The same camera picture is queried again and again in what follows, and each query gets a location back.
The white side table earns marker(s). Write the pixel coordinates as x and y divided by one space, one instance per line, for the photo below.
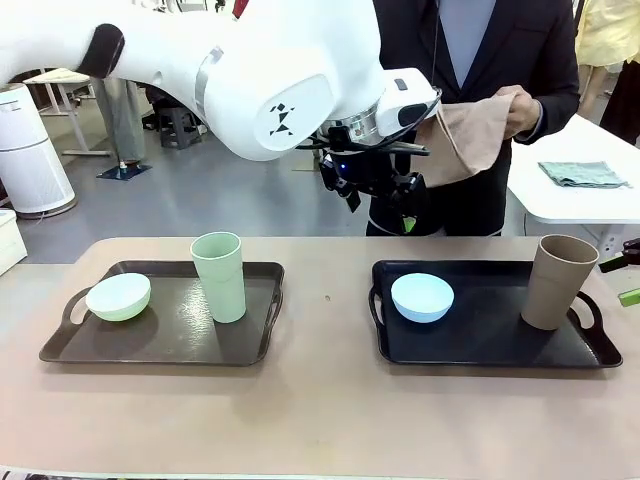
565 205

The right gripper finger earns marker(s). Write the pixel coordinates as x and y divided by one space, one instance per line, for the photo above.
631 298
617 260

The light blue bowl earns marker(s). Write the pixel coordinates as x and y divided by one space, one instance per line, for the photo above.
422 300

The black stool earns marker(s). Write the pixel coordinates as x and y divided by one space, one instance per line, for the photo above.
180 127

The green cloth mat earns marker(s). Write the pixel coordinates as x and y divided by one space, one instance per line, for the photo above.
582 174

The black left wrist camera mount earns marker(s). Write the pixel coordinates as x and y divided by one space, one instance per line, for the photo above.
340 136

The green cup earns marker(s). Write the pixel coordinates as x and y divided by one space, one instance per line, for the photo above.
222 285

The person in dark jacket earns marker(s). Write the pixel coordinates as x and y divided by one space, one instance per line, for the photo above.
500 40

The bystander in beige trousers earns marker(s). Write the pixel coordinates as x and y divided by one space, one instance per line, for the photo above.
122 120

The black plastic tray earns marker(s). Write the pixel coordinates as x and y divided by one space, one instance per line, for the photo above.
480 340

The beige cloth mat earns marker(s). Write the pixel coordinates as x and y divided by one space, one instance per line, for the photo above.
465 145

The white air purifier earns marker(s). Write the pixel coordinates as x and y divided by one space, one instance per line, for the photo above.
30 160

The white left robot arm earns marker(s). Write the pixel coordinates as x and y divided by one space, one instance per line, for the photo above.
200 60

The bystander in yellow top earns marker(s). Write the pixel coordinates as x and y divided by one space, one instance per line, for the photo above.
607 30

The white background desk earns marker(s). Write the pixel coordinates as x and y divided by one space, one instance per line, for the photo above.
60 82

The white box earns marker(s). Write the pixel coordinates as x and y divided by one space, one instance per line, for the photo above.
9 245

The brown cup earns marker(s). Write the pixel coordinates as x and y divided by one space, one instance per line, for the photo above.
555 295

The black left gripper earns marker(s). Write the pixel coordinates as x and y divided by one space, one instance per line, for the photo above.
370 175

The person's left forearm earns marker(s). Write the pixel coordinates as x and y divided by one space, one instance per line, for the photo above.
557 117

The brown plastic tray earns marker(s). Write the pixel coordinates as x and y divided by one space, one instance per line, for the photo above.
170 340

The person's left hand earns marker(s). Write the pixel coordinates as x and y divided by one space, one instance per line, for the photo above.
525 115

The green bowl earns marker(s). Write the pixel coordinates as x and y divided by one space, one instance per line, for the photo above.
119 297

